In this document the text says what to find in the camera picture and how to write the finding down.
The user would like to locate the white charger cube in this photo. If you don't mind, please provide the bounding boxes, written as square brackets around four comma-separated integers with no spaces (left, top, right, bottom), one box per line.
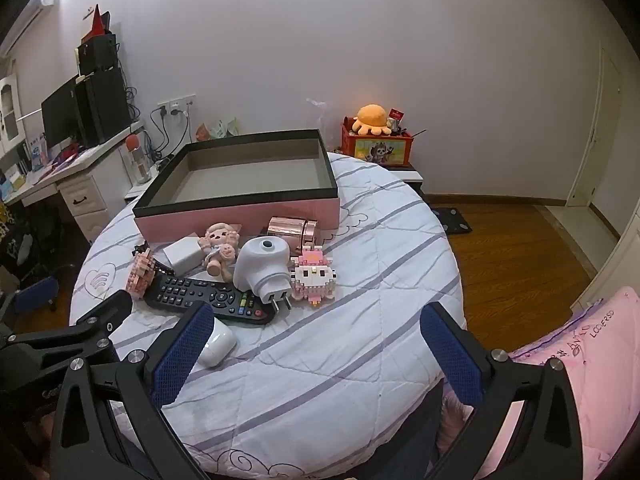
[162,235,206,272]

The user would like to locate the white wall outlet strip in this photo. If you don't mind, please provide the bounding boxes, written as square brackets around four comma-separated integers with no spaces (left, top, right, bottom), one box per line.
[157,94,197,116]

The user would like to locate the white air conditioner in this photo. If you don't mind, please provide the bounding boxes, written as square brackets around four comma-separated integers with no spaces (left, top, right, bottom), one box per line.
[0,0,60,56]

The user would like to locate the red printed storage box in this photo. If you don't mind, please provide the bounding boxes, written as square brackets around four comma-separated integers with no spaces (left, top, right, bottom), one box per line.
[341,122,415,167]

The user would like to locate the white glass-door cabinet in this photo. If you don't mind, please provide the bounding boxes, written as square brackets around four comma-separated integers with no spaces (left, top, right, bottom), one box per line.
[0,72,26,158]

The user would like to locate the black office chair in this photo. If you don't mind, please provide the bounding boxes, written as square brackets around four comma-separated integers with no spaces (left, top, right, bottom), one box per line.
[0,200,76,281]

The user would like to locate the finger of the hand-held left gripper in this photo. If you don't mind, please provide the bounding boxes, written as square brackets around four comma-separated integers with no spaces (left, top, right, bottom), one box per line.
[7,290,134,367]
[0,275,60,322]

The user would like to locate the black monitor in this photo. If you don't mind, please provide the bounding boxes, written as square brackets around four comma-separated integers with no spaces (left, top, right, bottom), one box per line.
[41,76,81,148]

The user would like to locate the black remote control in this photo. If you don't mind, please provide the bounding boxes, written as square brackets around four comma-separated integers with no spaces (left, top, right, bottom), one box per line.
[144,275,276,328]

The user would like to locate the clear plastic object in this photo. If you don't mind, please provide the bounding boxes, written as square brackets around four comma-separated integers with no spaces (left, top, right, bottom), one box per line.
[306,97,333,153]

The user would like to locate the pink box with black rim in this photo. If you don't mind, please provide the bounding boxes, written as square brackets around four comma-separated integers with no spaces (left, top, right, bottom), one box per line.
[132,129,342,243]

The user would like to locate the black floor scale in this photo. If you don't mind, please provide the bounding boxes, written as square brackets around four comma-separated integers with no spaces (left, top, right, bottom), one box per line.
[431,206,473,236]

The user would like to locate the black power cable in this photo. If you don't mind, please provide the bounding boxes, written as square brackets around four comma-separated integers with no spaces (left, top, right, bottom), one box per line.
[150,105,193,158]

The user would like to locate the clear bottle with orange lid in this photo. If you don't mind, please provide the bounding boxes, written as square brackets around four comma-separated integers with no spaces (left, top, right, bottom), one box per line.
[125,134,152,184]

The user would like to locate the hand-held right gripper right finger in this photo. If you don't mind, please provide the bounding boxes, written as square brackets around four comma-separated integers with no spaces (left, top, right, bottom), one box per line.
[419,301,585,480]

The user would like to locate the white wardrobe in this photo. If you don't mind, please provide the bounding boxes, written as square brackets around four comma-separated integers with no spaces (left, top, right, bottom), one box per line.
[570,205,640,311]

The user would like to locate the blue printed card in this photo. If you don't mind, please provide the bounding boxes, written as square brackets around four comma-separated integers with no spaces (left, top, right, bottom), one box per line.
[27,135,48,171]

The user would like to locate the white door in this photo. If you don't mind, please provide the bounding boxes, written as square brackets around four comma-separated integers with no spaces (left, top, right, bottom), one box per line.
[567,42,623,208]

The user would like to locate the pink brick block figure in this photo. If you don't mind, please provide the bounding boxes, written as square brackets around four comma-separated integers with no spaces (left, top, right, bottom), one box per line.
[127,250,157,301]

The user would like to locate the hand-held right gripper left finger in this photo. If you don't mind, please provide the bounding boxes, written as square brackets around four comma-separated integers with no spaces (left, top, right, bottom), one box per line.
[48,301,216,480]

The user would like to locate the pink-haired doll figure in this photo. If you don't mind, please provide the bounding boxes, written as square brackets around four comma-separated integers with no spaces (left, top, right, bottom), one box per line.
[198,222,243,277]

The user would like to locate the white thermometer gun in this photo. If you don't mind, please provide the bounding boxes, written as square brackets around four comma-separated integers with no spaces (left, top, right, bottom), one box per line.
[234,236,292,313]

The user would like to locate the rose gold metal cylinder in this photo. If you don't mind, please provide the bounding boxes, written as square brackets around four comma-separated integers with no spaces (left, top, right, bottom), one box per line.
[266,216,321,253]

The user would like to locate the white earbuds case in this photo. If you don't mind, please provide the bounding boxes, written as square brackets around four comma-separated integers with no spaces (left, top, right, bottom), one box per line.
[196,317,237,367]

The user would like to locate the black computer tower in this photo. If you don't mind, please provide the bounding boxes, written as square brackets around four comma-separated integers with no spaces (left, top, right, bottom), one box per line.
[74,67,132,148]

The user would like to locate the red items on desk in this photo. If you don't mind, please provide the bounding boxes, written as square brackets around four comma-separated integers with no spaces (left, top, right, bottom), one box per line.
[50,142,83,166]

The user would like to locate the black small toy figure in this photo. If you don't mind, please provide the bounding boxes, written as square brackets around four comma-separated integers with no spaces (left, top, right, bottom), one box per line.
[131,240,171,276]

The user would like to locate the orange octopus plush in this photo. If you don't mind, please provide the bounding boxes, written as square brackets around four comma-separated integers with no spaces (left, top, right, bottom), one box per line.
[351,104,392,136]

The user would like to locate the white desk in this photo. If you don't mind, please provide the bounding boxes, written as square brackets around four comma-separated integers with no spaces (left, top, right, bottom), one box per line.
[0,120,146,241]

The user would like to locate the pink blanket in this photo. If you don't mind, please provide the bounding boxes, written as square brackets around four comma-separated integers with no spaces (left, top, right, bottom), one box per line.
[435,285,640,480]

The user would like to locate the white cat brick figure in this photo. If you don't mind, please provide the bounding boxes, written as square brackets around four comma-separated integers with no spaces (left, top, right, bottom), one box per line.
[290,250,337,309]

